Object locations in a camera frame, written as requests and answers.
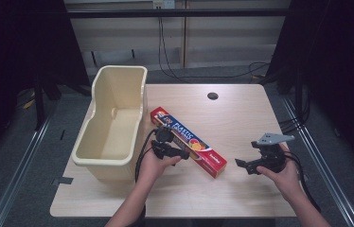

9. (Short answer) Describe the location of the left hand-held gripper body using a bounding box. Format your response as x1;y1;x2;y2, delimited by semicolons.
150;125;180;161

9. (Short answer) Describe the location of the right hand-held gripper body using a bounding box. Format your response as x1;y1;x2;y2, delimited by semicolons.
250;131;296;174

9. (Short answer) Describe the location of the red and blue wrap box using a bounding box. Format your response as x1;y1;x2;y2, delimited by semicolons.
150;106;228;179

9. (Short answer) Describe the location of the person's right hand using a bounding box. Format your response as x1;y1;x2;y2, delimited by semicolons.
256;143;304;203

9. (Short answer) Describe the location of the person's left hand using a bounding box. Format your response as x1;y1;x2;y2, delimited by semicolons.
136;147;183;191

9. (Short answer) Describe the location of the cream plastic bin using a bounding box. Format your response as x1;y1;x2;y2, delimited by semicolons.
70;64;149;183

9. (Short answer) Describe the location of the dark curtain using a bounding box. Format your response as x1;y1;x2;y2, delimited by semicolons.
0;0;92;179
265;0;354;179

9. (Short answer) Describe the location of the black metal stand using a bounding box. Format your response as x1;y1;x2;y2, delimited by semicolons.
32;75;62;131

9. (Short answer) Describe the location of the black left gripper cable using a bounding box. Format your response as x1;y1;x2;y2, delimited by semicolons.
134;128;159;183

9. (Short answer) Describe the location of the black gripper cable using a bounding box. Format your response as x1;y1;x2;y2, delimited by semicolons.
283;150;322;213
134;128;159;183

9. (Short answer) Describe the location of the bundle of black floor cables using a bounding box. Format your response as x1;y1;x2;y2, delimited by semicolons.
277;89;312;135

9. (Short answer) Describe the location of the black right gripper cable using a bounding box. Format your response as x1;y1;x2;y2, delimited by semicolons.
283;150;322;213

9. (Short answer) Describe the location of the aluminium floor rail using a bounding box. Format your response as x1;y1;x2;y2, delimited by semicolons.
0;99;60;227
280;96;354;227

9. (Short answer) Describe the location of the black wall cable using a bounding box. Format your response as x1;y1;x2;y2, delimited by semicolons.
157;17;272;80

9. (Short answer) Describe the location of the black horizontal frame bar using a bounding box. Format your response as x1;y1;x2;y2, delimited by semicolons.
65;9;292;19

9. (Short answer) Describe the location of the white wall power outlet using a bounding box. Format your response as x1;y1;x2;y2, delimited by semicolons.
152;0;176;9

